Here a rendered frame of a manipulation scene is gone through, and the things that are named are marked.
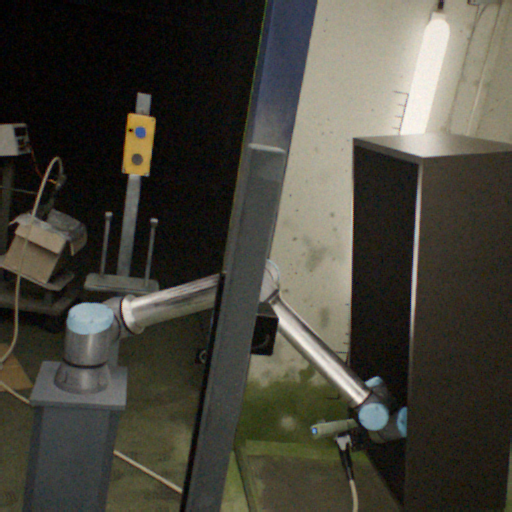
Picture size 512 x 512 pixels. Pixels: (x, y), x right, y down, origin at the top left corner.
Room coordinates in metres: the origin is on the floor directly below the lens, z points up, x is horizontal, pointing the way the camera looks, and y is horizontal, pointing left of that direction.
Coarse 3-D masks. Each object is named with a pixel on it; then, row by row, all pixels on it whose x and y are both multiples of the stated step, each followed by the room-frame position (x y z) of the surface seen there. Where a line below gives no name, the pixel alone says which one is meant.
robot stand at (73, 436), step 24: (48, 384) 2.05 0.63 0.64; (120, 384) 2.14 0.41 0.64; (48, 408) 1.95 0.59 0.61; (72, 408) 1.97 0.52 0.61; (96, 408) 1.97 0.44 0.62; (120, 408) 1.99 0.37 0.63; (48, 432) 1.95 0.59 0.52; (72, 432) 1.97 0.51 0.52; (96, 432) 1.99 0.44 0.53; (48, 456) 1.95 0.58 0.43; (72, 456) 1.97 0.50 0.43; (96, 456) 1.99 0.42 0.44; (48, 480) 1.96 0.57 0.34; (72, 480) 1.97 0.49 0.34; (96, 480) 1.99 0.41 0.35; (24, 504) 1.97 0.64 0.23; (48, 504) 1.96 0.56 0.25; (72, 504) 1.98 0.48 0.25; (96, 504) 1.99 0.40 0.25
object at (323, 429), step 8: (320, 424) 2.20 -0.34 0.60; (328, 424) 2.21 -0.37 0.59; (336, 424) 2.23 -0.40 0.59; (344, 424) 2.25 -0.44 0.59; (352, 424) 2.28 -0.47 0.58; (312, 432) 2.19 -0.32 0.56; (320, 432) 2.17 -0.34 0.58; (328, 432) 2.19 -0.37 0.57; (336, 432) 2.21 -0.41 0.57; (336, 440) 2.23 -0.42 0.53; (344, 456) 2.19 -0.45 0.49; (344, 464) 2.18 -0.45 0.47; (352, 464) 2.18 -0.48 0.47; (352, 472) 2.16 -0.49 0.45
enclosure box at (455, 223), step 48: (384, 144) 2.17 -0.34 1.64; (432, 144) 2.12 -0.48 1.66; (480, 144) 2.08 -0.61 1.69; (384, 192) 2.47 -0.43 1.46; (432, 192) 1.86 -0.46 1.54; (480, 192) 1.89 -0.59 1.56; (384, 240) 2.48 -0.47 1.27; (432, 240) 1.87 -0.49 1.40; (480, 240) 1.91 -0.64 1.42; (384, 288) 2.50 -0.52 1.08; (432, 288) 1.88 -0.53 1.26; (480, 288) 1.92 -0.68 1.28; (384, 336) 2.51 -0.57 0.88; (432, 336) 1.89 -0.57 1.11; (480, 336) 1.93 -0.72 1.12; (432, 384) 1.90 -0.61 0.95; (480, 384) 1.94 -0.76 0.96; (432, 432) 1.91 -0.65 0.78; (480, 432) 1.95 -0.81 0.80; (384, 480) 2.10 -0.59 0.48; (432, 480) 1.92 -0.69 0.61; (480, 480) 1.96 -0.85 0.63
